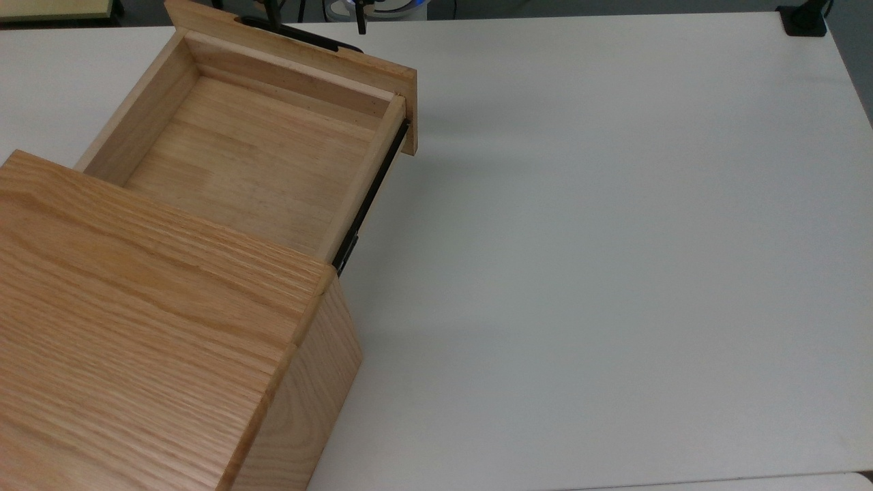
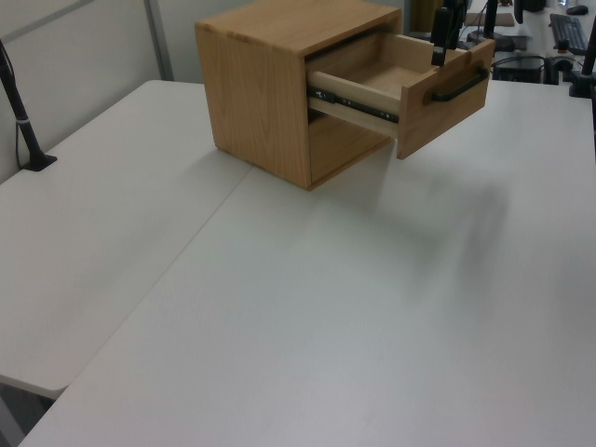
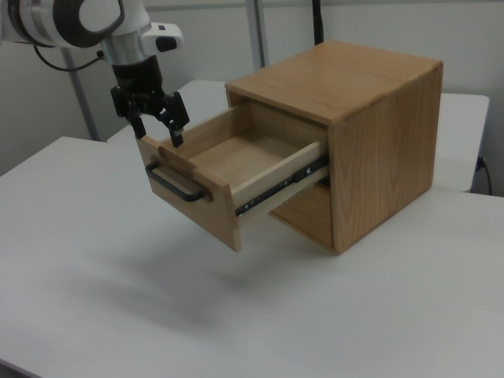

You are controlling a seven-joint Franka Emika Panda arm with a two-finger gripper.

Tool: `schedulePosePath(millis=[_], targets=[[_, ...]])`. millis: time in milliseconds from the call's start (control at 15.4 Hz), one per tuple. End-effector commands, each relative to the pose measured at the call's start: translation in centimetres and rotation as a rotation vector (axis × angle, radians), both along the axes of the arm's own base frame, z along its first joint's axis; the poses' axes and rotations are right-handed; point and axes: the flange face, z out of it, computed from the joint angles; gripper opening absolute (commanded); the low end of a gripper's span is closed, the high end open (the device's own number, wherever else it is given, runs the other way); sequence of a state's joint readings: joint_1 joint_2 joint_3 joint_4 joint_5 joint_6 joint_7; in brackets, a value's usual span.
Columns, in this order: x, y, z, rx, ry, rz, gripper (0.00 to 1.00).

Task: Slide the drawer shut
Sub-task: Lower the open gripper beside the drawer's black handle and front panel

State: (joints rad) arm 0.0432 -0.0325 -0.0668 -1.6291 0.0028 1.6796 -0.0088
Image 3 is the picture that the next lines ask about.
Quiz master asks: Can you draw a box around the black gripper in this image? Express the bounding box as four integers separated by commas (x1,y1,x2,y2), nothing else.
109,55,191,148

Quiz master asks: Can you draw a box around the black metal drawer handle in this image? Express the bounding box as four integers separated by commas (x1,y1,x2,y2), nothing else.
144,161,206,204

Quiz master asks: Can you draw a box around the wooden drawer with black handle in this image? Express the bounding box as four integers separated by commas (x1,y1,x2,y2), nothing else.
135,102,330,253

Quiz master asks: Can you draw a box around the wooden drawer cabinet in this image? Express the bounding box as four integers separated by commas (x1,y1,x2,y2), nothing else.
224,40,445,255

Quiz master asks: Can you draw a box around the grey metal frame post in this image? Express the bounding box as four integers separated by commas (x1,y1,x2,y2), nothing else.
246,0,269,69
62,58,99,142

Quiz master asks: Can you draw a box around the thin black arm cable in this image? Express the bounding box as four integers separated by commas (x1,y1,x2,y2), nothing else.
32,45,106,72

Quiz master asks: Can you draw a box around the black metal drawer slide rail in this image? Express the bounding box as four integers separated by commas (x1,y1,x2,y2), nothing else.
235,155,328,217

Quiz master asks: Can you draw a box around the thick black hose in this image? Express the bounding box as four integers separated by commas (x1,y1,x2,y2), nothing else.
310,0,326,46

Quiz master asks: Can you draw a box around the black power cable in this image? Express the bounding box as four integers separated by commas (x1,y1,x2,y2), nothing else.
476,156,494,195

